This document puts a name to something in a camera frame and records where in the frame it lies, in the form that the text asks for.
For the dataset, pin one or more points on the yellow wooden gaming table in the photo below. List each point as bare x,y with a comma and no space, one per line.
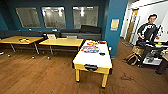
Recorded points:
93,60

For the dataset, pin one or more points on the small orange object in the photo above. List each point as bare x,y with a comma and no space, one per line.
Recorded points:
91,43

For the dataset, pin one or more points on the long grey bench sofa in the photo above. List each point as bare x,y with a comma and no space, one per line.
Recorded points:
81,35

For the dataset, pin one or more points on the small red flat box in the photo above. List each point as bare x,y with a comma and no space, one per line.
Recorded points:
102,42

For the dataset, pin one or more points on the black round disc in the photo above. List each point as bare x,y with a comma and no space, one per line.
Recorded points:
102,53

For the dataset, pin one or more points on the brown backpack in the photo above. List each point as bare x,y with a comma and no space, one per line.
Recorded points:
132,59

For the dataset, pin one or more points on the brown wooden door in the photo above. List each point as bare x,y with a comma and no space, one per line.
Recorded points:
131,25

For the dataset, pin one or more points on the tan cardboard box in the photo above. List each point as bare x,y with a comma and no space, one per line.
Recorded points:
138,50

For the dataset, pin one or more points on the red orange flat item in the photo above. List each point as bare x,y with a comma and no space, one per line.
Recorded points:
24,40

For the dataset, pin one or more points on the person in dark clothing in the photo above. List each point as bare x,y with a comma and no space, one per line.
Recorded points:
148,30

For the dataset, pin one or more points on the dark framed wall window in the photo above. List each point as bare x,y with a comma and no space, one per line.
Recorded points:
85,17
54,17
28,17

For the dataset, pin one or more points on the yellow wall sign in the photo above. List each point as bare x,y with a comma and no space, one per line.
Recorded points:
115,25

